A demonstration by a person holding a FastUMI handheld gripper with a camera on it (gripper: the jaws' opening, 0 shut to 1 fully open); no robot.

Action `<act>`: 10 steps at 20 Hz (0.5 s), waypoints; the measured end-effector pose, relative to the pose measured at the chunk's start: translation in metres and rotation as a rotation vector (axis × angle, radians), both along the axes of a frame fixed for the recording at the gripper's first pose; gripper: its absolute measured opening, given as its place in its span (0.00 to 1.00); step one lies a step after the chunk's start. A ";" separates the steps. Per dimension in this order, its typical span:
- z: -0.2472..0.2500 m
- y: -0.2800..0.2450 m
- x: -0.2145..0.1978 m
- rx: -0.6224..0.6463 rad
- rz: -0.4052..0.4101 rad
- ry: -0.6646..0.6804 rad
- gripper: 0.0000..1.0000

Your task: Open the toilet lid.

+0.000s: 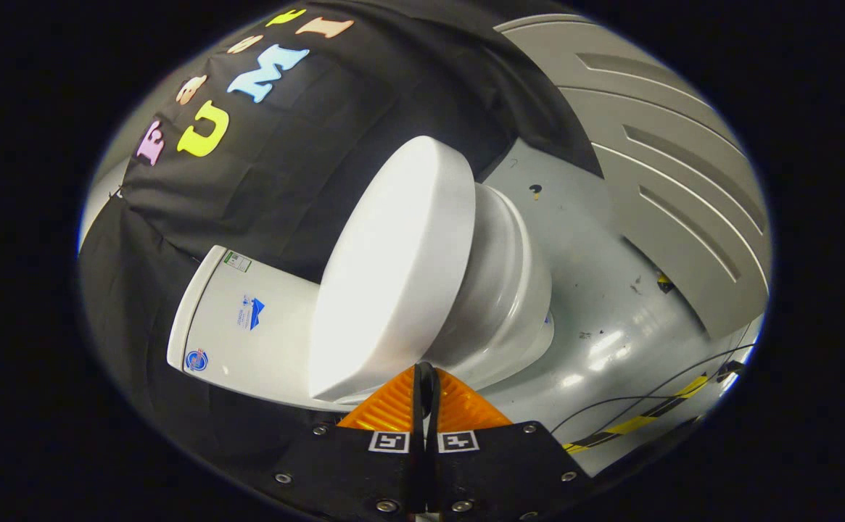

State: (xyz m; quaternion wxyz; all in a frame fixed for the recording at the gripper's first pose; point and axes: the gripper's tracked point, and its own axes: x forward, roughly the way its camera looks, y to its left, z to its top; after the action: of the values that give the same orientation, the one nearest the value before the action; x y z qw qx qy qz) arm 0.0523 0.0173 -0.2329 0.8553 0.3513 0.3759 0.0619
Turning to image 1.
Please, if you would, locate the thin black floor cable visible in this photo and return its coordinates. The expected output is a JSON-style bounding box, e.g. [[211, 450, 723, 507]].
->
[[549, 344, 758, 436]]

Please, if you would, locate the black backdrop cloth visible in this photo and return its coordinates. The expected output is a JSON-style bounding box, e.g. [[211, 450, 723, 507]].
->
[[78, 0, 604, 502]]

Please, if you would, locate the white toilet lid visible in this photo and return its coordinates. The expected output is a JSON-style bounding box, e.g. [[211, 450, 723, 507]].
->
[[308, 136, 478, 404]]

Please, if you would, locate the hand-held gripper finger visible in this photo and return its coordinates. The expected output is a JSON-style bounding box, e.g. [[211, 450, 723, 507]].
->
[[270, 364, 427, 521], [425, 364, 594, 521]]

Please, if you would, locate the yellow black striped tape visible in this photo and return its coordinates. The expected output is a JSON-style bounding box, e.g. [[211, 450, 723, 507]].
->
[[563, 373, 710, 455]]

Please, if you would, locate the white toilet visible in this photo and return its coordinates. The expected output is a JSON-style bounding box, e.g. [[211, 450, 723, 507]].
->
[[167, 184, 556, 414]]

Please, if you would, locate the white drawer cabinet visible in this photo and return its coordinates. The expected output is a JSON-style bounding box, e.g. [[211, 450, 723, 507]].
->
[[495, 13, 770, 341]]

